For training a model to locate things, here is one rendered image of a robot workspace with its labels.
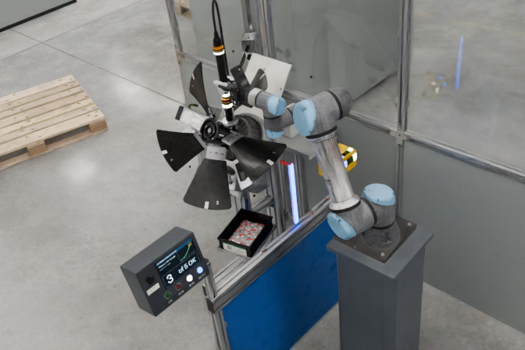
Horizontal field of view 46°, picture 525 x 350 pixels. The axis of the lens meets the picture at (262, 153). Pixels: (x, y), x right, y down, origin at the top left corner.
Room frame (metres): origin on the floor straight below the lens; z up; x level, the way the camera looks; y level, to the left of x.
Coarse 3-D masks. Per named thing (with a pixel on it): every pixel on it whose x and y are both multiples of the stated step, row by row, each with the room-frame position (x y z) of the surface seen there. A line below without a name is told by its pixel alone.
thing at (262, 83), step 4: (260, 68) 2.53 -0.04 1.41; (260, 72) 2.49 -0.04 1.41; (264, 72) 2.45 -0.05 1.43; (256, 76) 2.50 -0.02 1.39; (260, 76) 2.45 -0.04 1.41; (264, 76) 2.42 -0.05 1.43; (252, 80) 2.51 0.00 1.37; (256, 80) 2.44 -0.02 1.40; (260, 80) 2.41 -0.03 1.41; (264, 80) 2.38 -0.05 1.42; (252, 84) 2.45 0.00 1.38; (256, 84) 2.41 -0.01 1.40; (260, 84) 2.38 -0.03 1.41; (264, 84) 2.36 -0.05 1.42; (260, 88) 2.35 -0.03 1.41; (264, 88) 2.33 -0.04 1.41; (236, 108) 2.37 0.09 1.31
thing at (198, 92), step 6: (198, 66) 2.63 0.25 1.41; (198, 72) 2.62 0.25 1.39; (192, 78) 2.68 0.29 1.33; (198, 78) 2.60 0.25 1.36; (198, 84) 2.59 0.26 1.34; (192, 90) 2.68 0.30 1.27; (198, 90) 2.59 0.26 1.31; (204, 90) 2.53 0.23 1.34; (198, 96) 2.61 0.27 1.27; (204, 96) 2.52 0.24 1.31; (198, 102) 2.63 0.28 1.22; (204, 102) 2.52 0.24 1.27; (204, 108) 2.55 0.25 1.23
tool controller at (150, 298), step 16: (160, 240) 1.65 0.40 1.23; (176, 240) 1.62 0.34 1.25; (192, 240) 1.63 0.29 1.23; (144, 256) 1.57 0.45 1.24; (160, 256) 1.54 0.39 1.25; (176, 256) 1.57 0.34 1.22; (192, 256) 1.60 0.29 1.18; (128, 272) 1.50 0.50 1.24; (144, 272) 1.49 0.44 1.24; (160, 272) 1.52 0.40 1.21; (176, 272) 1.54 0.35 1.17; (192, 272) 1.58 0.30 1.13; (208, 272) 1.61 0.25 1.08; (144, 288) 1.46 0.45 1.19; (160, 288) 1.49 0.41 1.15; (144, 304) 1.47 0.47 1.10; (160, 304) 1.46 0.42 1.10
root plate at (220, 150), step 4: (208, 148) 2.34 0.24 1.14; (212, 148) 2.34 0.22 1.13; (216, 148) 2.34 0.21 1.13; (220, 148) 2.34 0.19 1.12; (224, 148) 2.35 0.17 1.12; (208, 152) 2.33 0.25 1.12; (212, 152) 2.33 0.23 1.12; (220, 152) 2.33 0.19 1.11; (224, 152) 2.34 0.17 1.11; (208, 156) 2.31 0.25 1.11; (212, 156) 2.32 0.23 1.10; (216, 156) 2.32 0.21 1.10; (220, 156) 2.32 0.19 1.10; (224, 156) 2.32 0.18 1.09; (224, 160) 2.31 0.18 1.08
